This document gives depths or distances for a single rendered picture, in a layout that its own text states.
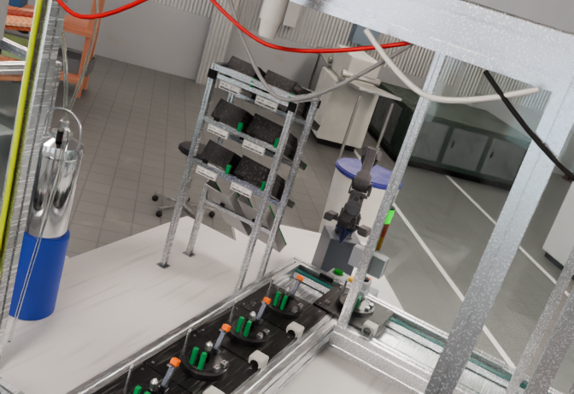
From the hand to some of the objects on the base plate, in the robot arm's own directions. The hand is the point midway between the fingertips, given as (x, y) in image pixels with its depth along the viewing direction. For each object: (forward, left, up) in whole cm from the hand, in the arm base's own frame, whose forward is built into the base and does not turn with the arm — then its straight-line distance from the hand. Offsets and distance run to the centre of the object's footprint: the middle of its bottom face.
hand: (343, 235), depth 266 cm
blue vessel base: (+106, +43, -28) cm, 118 cm away
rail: (-21, +18, -28) cm, 39 cm away
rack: (+47, +3, -28) cm, 54 cm away
